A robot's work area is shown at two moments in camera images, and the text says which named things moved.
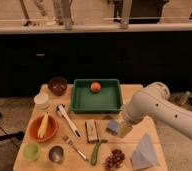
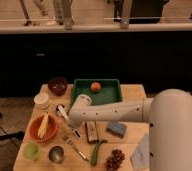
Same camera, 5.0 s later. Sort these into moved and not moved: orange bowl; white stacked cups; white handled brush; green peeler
Moved: white handled brush
Not moved: green peeler; orange bowl; white stacked cups
